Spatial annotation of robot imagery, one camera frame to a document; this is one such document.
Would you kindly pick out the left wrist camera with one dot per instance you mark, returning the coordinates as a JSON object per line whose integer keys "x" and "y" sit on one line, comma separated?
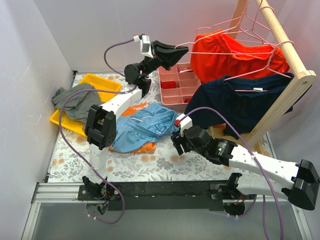
{"x": 145, "y": 46}

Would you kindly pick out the orange tie-dye folded shorts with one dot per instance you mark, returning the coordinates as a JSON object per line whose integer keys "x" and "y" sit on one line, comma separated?
{"x": 134, "y": 130}

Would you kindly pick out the yellow plastic tray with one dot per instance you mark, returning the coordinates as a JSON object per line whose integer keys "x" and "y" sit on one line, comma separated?
{"x": 98, "y": 83}

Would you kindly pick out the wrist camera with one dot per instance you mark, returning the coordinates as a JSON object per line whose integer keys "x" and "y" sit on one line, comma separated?
{"x": 145, "y": 46}
{"x": 183, "y": 122}

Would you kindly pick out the pink hanger under red shorts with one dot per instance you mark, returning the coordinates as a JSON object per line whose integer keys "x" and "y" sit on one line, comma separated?
{"x": 235, "y": 28}

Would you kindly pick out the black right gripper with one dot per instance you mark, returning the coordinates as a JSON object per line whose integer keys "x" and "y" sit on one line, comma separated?
{"x": 177, "y": 144}

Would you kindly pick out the wooden clothes rack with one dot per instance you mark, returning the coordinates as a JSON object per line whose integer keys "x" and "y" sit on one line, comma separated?
{"x": 283, "y": 58}

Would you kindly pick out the grey shorts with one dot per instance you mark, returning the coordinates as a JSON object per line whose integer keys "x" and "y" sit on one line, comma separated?
{"x": 78, "y": 106}

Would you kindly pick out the red-orange shorts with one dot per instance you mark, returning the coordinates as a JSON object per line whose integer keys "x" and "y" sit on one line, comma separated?
{"x": 237, "y": 57}

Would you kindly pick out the light blue shorts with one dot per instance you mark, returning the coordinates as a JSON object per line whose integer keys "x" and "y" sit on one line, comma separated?
{"x": 164, "y": 121}

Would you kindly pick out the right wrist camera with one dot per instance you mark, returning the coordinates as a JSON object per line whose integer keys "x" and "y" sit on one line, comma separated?
{"x": 183, "y": 122}

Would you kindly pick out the navy blue shorts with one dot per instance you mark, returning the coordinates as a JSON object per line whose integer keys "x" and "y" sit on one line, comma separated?
{"x": 216, "y": 102}

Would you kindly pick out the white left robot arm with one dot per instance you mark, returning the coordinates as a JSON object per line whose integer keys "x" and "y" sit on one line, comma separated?
{"x": 100, "y": 127}

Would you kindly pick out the red item in organizer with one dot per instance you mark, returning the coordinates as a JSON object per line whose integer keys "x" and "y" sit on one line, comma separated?
{"x": 168, "y": 84}

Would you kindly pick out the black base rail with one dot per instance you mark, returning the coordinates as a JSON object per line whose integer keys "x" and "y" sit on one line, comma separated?
{"x": 212, "y": 195}

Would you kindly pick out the pink hanger holding navy shorts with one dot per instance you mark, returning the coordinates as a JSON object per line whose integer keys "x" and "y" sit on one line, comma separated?
{"x": 254, "y": 90}

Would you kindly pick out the pink compartment organizer tray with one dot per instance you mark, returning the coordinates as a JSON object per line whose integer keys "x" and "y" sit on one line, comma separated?
{"x": 187, "y": 84}

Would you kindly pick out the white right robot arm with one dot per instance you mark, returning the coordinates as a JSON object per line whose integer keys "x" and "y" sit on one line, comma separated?
{"x": 299, "y": 183}

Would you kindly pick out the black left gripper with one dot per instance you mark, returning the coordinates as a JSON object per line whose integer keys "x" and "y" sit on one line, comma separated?
{"x": 157, "y": 53}

